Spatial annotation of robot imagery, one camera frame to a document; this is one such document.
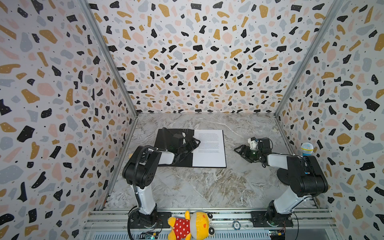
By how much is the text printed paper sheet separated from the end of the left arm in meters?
0.03

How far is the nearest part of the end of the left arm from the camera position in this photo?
31.2 inches

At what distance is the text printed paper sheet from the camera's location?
3.17 ft
